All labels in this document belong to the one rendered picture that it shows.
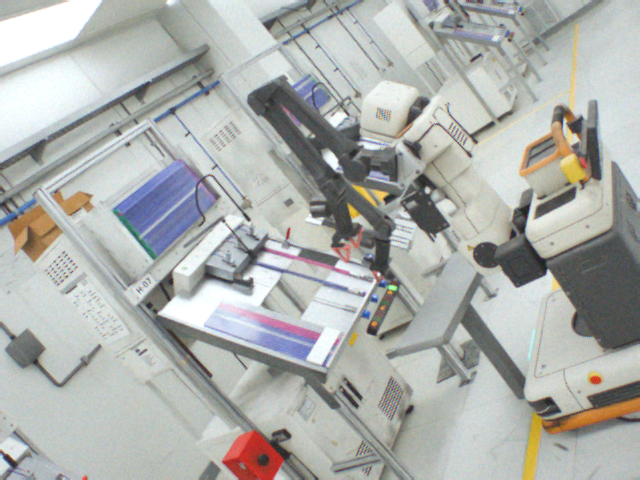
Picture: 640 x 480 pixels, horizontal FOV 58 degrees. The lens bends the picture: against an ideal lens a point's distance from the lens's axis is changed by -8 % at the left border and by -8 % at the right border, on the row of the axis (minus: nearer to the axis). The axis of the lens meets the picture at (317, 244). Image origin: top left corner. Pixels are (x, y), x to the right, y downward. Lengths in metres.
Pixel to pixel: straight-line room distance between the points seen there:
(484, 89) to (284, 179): 3.65
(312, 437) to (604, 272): 1.32
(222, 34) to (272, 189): 2.38
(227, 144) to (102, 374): 1.61
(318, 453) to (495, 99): 5.00
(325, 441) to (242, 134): 1.86
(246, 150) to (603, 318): 2.35
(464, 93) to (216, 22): 2.78
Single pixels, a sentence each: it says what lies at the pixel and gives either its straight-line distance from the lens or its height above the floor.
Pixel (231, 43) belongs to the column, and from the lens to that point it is 5.75.
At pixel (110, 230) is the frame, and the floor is 1.60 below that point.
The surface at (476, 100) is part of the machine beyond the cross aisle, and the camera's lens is 6.91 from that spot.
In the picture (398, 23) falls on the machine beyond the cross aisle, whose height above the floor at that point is 1.50.
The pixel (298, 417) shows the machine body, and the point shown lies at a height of 0.56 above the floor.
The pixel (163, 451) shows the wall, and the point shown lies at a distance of 4.08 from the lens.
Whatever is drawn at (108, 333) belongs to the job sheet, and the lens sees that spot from 2.77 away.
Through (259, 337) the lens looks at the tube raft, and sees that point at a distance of 2.36.
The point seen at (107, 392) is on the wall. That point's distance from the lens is 3.98.
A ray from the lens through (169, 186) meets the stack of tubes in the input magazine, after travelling 2.76.
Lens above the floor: 1.51
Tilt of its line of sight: 11 degrees down
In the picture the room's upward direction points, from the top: 40 degrees counter-clockwise
